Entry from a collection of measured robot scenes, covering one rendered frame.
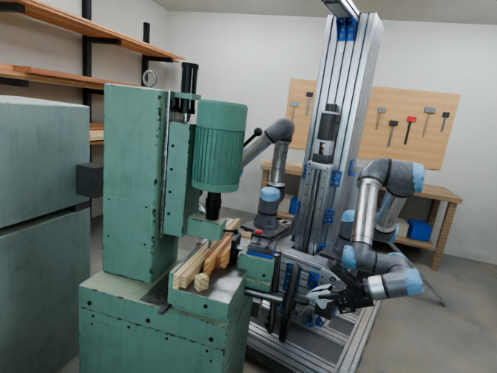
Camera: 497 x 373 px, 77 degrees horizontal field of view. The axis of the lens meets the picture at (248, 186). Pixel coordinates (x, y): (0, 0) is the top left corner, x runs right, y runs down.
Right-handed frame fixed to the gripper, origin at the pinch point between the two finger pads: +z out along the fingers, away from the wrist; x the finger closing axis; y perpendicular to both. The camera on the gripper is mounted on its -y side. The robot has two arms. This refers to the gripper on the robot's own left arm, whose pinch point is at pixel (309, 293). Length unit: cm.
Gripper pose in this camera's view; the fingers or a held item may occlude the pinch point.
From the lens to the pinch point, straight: 116.7
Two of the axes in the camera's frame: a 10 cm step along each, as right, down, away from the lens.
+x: 3.1, -2.4, 9.2
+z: -8.8, 2.9, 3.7
